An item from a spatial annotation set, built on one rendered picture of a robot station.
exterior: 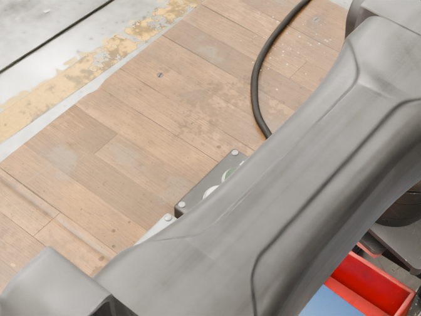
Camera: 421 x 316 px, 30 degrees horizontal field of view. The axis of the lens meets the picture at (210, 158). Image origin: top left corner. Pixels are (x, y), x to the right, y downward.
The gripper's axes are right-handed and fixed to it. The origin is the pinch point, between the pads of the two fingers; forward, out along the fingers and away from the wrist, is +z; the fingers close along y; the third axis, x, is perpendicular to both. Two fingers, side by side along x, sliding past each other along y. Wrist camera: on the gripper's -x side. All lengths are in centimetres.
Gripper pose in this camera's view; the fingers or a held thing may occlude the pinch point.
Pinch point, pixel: (364, 235)
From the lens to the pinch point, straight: 61.6
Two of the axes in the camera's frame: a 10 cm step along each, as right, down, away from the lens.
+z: -0.1, 4.4, 9.0
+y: -7.0, -6.5, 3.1
